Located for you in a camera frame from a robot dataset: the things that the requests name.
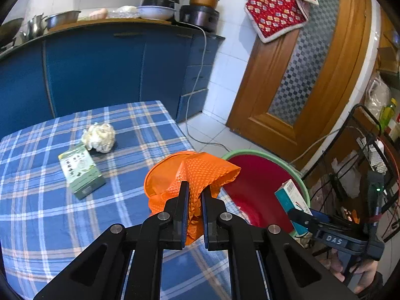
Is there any steel kettle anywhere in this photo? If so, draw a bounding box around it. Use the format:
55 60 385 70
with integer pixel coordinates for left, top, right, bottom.
27 14 48 39

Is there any white power cable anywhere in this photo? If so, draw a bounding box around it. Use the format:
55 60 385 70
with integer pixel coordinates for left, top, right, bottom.
184 22 231 151

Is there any dark wok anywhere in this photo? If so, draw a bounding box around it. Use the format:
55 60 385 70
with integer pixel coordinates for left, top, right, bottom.
0 18 25 48

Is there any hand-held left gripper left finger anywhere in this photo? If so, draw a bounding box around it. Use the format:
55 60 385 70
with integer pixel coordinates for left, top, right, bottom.
33 180 190 300

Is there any steel basin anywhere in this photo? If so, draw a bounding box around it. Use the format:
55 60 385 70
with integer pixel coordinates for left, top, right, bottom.
45 10 82 31

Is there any brown pot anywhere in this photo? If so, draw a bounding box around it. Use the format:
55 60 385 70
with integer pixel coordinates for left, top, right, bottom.
189 0 220 9

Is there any red patterned quilted cloth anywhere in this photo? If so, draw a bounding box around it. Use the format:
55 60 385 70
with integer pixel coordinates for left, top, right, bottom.
245 0 320 44

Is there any small white teal box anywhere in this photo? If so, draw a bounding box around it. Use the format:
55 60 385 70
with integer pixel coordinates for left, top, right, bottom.
274 179 313 237

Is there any bag of white food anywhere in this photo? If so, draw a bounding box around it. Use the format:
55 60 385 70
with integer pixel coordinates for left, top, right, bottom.
108 5 139 18

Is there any red basin with green rim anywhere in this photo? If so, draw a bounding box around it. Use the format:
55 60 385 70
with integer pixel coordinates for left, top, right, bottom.
220 149 311 239

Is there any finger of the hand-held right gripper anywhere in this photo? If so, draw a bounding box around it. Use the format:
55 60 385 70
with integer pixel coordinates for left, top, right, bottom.
311 207 329 225
287 208 320 234

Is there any person's right hand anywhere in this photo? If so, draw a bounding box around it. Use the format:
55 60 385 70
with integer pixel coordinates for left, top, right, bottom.
329 255 384 295

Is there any large orange rubber glove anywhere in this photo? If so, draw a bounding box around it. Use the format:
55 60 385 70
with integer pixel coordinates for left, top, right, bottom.
144 151 242 246

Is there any black cooker pot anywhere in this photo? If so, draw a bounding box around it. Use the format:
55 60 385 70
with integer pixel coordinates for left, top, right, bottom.
179 4 220 34

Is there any translucent plastic bag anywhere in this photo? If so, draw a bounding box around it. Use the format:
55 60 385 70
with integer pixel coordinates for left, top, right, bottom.
365 71 392 120

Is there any white enamel bowl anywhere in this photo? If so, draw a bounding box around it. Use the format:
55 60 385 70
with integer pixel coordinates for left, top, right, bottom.
136 5 177 21

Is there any yellow green bottle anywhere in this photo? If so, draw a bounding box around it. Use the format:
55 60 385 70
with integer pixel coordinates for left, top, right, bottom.
379 97 398 129

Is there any white plastic bag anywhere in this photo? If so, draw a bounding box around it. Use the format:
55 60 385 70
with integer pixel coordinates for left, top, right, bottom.
331 158 362 199

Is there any green cardboard box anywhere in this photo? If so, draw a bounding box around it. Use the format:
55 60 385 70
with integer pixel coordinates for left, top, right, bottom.
58 144 107 200

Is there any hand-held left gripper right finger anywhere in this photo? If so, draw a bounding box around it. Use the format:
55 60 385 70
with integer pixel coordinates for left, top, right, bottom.
201 190 361 300

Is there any black wire rack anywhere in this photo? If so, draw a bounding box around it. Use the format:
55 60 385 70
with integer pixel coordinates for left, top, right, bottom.
300 104 400 258

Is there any wooden door with glass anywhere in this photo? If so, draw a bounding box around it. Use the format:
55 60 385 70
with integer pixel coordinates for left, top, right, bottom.
226 0 373 171

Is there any crumpled white tissue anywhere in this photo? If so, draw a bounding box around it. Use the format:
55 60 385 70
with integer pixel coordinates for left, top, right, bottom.
81 123 116 154

